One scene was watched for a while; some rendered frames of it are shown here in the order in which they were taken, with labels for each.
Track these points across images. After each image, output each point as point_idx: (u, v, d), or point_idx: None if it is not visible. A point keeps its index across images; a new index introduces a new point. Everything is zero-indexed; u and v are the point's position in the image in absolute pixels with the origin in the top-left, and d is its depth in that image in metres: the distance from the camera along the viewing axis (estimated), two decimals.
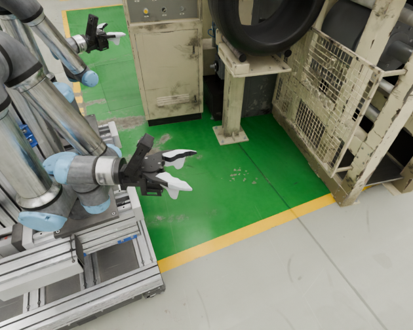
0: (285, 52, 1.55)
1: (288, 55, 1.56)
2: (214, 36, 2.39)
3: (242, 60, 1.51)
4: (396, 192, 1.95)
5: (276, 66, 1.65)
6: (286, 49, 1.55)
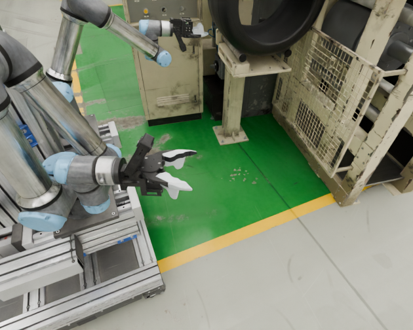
0: (286, 57, 1.57)
1: (290, 53, 1.56)
2: (214, 36, 2.39)
3: (241, 58, 1.50)
4: (396, 192, 1.95)
5: (276, 66, 1.65)
6: (284, 55, 1.57)
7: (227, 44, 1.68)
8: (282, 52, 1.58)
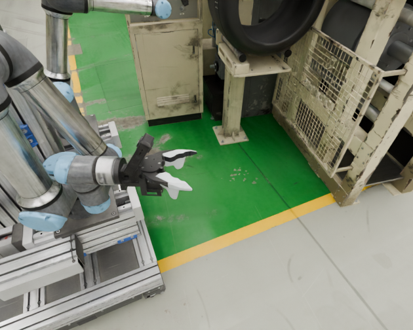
0: (291, 54, 1.57)
1: (288, 52, 1.55)
2: (214, 36, 2.39)
3: (244, 57, 1.50)
4: (396, 192, 1.95)
5: (276, 66, 1.65)
6: (289, 55, 1.58)
7: None
8: None
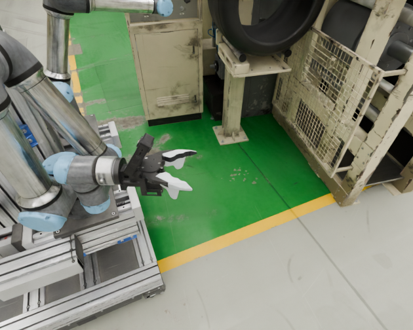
0: (286, 51, 1.54)
1: (287, 55, 1.56)
2: (214, 36, 2.39)
3: (244, 58, 1.51)
4: (396, 192, 1.95)
5: (276, 66, 1.65)
6: (288, 49, 1.55)
7: None
8: None
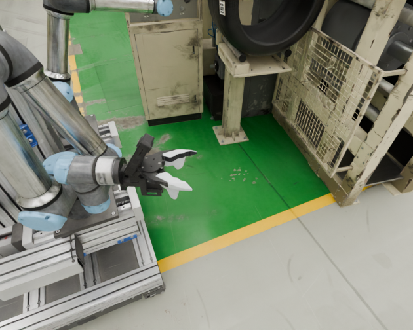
0: (284, 54, 1.56)
1: (288, 55, 1.56)
2: (214, 36, 2.39)
3: (242, 57, 1.50)
4: (396, 192, 1.95)
5: (276, 66, 1.65)
6: (284, 51, 1.55)
7: (226, 42, 1.67)
8: None
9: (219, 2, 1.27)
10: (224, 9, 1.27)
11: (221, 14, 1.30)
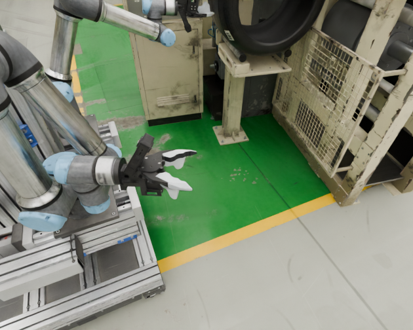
0: (284, 53, 1.55)
1: (288, 55, 1.56)
2: (214, 36, 2.39)
3: (242, 60, 1.51)
4: (396, 192, 1.95)
5: (276, 66, 1.65)
6: (285, 50, 1.55)
7: None
8: None
9: (225, 32, 1.38)
10: (231, 36, 1.37)
11: (231, 40, 1.40)
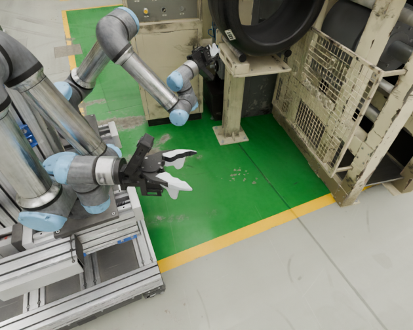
0: (284, 52, 1.55)
1: (288, 55, 1.56)
2: (214, 36, 2.39)
3: (242, 60, 1.51)
4: (396, 192, 1.95)
5: (276, 66, 1.65)
6: (286, 50, 1.55)
7: None
8: None
9: (226, 32, 1.38)
10: (233, 35, 1.37)
11: (232, 40, 1.40)
